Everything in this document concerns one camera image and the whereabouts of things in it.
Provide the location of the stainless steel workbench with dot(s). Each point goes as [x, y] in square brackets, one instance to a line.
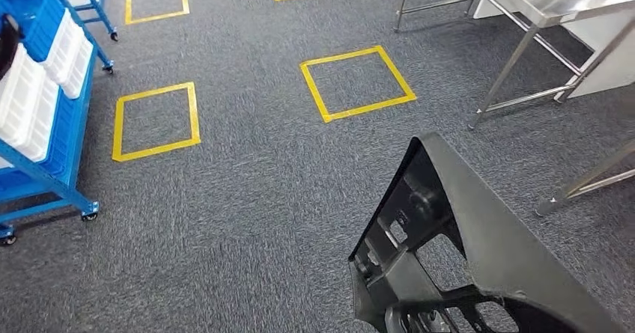
[555, 202]

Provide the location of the black plastic plate frame part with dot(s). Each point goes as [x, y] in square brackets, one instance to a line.
[496, 251]

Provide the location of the black curved plastic part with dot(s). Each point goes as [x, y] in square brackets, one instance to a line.
[7, 48]

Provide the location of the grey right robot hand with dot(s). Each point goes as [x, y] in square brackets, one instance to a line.
[429, 322]

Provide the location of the blue plastic crate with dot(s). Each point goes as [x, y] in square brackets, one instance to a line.
[34, 23]
[69, 137]

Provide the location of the white plastic crate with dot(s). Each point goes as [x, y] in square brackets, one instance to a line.
[42, 122]
[20, 98]
[79, 70]
[62, 48]

